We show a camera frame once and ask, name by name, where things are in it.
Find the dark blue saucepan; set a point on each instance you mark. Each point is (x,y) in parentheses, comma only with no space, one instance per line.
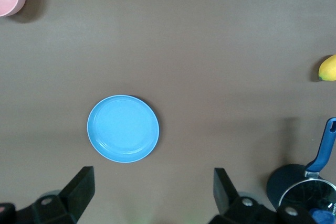
(278,184)

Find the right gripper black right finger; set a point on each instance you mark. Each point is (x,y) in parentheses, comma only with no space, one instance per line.
(225,192)

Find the blue plate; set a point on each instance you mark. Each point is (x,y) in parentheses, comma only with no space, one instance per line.
(123,129)

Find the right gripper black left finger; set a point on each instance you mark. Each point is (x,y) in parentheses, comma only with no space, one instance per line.
(78,190)

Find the yellow lemon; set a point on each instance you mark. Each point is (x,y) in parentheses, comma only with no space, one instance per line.
(328,69)

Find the glass lid blue knob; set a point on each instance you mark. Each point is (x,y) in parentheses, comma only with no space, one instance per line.
(307,195)

